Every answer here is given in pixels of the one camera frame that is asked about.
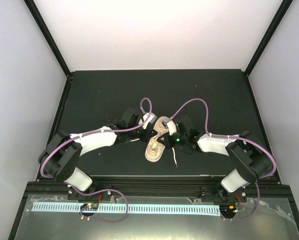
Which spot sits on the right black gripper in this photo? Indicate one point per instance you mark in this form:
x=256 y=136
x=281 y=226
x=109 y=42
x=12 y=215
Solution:
x=167 y=142

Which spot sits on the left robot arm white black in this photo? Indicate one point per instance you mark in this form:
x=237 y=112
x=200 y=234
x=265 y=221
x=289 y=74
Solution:
x=60 y=158

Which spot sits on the left black frame post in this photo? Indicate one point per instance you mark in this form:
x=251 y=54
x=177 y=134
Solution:
x=40 y=22

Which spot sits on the small circuit board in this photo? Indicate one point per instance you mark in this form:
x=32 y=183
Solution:
x=231 y=209
x=89 y=207

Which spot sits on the white shoelace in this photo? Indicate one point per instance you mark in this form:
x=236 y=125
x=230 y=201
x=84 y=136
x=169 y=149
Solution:
x=173 y=151

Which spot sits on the beige lace sneaker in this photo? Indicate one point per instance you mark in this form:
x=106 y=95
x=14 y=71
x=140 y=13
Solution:
x=154 y=150

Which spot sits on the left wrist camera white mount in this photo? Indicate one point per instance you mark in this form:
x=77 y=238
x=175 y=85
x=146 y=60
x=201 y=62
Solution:
x=147 y=119

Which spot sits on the right black frame post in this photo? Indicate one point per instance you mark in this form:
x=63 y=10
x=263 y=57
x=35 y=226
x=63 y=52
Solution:
x=271 y=29

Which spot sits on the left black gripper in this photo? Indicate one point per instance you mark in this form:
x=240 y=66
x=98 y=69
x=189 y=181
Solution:
x=148 y=134

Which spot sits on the white slotted cable duct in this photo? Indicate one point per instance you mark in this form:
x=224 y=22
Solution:
x=121 y=208

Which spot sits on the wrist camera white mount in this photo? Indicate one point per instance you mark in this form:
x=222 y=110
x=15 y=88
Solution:
x=170 y=126
x=147 y=119

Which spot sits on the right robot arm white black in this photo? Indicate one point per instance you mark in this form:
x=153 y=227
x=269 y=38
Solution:
x=251 y=160

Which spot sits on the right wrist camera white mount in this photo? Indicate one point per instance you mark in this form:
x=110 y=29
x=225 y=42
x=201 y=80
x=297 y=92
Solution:
x=170 y=126

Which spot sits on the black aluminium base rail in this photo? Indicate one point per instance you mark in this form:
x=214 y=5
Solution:
x=156 y=186

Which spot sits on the right small circuit board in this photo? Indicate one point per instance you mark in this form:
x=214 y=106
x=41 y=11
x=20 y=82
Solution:
x=231 y=209

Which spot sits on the black frame post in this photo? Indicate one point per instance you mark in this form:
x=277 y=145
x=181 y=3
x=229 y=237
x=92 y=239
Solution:
x=271 y=29
x=40 y=22

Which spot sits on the left small circuit board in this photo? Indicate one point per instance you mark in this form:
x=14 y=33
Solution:
x=89 y=207

